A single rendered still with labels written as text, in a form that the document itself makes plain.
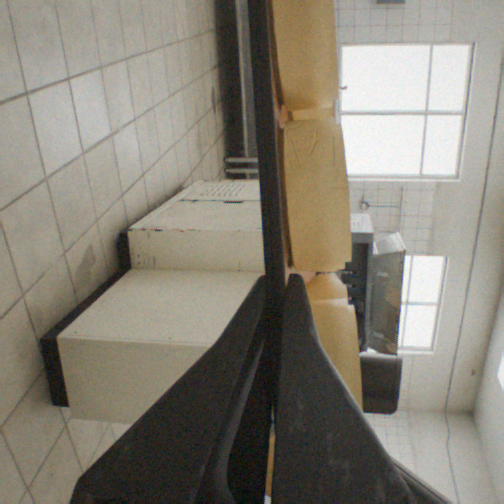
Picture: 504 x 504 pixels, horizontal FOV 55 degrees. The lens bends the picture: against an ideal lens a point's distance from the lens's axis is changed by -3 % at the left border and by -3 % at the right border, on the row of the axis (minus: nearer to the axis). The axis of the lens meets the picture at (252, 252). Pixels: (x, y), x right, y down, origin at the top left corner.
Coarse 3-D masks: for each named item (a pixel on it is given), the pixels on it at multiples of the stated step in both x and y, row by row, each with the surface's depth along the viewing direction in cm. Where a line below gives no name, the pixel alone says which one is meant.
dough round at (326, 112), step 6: (318, 108) 21; (324, 108) 21; (330, 108) 21; (288, 114) 21; (294, 114) 21; (300, 114) 21; (306, 114) 21; (312, 114) 21; (318, 114) 21; (324, 114) 21; (330, 114) 21; (288, 120) 21; (294, 120) 21
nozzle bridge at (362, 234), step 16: (352, 224) 221; (368, 224) 220; (352, 240) 211; (368, 240) 209; (352, 256) 222; (368, 256) 212; (336, 272) 220; (368, 272) 214; (352, 288) 226; (368, 288) 216; (368, 304) 218; (368, 320) 221; (368, 336) 223
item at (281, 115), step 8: (272, 72) 15; (280, 112) 17; (280, 120) 17; (280, 128) 17; (288, 264) 16; (288, 272) 16; (296, 272) 20; (304, 272) 26; (312, 272) 39; (304, 280) 26
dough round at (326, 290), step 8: (312, 288) 22; (320, 288) 22; (328, 288) 21; (336, 288) 21; (344, 288) 22; (312, 296) 21; (320, 296) 21; (328, 296) 21; (336, 296) 21; (344, 296) 21
